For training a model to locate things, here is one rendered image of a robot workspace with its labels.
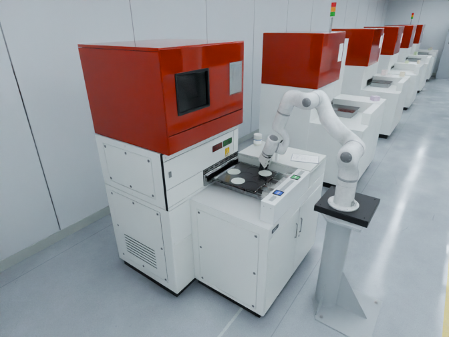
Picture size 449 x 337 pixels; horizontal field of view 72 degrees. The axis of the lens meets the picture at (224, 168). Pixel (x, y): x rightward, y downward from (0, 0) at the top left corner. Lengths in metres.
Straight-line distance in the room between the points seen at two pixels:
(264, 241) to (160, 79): 1.11
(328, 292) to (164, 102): 1.75
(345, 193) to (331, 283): 0.73
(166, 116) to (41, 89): 1.54
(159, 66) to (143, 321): 1.75
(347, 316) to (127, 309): 1.61
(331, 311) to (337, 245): 0.58
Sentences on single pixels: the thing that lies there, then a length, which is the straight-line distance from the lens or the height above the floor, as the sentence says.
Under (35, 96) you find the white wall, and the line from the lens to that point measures 3.05.
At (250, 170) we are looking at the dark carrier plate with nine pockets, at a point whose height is 0.90.
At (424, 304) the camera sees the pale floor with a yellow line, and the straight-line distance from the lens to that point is 2.94.
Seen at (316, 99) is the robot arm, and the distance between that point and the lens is 1.90.
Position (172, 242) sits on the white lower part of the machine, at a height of 0.57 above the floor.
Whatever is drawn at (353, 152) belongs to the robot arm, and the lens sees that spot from 1.88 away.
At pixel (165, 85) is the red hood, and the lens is 1.73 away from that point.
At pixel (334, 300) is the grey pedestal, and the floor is 0.07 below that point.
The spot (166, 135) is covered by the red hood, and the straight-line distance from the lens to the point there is 1.79.
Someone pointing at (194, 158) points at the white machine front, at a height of 1.10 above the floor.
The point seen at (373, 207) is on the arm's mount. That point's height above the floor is 0.86.
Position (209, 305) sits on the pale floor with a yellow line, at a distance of 2.54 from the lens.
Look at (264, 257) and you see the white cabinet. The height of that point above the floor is 0.61.
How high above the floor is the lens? 1.93
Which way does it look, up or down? 25 degrees down
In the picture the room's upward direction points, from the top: 1 degrees counter-clockwise
